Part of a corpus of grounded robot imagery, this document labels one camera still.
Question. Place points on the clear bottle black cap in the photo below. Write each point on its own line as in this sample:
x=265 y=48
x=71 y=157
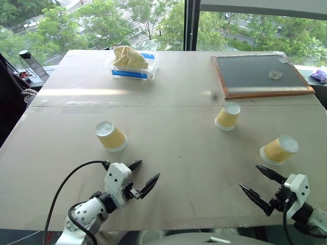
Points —
x=32 y=62

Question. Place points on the yellow paper cup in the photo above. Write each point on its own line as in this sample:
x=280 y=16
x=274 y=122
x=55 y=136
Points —
x=228 y=116
x=279 y=149
x=110 y=136

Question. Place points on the wood framed chalkboard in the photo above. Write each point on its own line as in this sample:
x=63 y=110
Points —
x=260 y=76

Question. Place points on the red electronic gadget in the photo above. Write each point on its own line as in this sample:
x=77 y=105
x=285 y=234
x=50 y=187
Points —
x=24 y=74

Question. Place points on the black window frame post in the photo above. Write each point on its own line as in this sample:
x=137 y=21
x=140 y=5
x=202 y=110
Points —
x=192 y=25

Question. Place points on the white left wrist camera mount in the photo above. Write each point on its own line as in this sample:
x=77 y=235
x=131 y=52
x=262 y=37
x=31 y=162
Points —
x=116 y=180

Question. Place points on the purple crumpled bag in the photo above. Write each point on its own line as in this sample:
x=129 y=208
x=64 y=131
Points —
x=319 y=75

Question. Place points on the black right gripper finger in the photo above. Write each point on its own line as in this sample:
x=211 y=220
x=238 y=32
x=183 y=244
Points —
x=270 y=174
x=255 y=197

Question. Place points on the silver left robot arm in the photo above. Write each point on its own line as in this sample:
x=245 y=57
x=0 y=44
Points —
x=87 y=214

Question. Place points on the clear plastic box blue tape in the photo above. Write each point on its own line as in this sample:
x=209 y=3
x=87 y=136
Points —
x=134 y=69

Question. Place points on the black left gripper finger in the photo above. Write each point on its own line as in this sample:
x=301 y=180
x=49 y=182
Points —
x=150 y=185
x=135 y=164

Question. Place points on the small clear plastic piece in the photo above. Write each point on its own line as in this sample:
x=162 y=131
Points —
x=275 y=75

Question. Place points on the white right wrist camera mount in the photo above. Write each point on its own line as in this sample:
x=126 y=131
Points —
x=297 y=189

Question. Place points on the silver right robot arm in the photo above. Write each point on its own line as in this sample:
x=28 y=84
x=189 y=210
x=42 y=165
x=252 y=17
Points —
x=309 y=217

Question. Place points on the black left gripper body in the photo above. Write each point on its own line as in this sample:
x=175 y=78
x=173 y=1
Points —
x=129 y=192

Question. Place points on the crumpled yellow cloth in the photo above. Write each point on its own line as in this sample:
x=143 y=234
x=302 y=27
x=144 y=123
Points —
x=130 y=58

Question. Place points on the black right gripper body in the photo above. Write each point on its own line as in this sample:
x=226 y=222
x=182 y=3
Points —
x=281 y=199

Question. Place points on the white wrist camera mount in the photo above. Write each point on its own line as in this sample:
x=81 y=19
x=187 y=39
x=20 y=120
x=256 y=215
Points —
x=116 y=180
x=297 y=189

